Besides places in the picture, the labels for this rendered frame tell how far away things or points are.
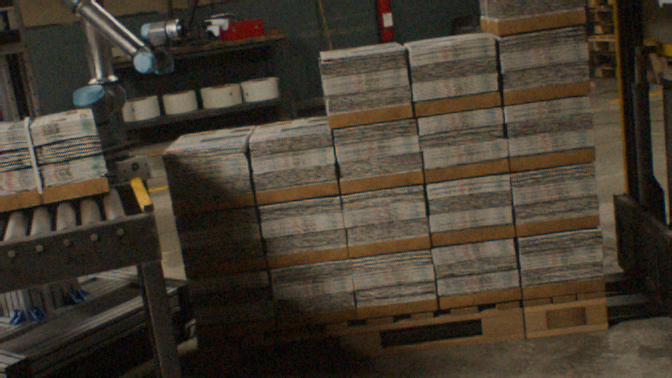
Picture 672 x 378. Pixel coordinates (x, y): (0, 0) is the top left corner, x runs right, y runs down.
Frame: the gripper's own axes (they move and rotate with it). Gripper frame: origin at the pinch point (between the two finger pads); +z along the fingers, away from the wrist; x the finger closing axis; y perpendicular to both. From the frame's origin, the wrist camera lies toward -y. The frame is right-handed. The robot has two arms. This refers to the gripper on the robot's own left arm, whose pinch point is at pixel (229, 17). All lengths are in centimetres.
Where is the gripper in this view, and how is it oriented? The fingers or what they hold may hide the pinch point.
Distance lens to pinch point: 342.8
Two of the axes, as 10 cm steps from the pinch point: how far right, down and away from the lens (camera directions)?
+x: -1.9, 3.8, -9.1
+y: 1.6, 9.2, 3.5
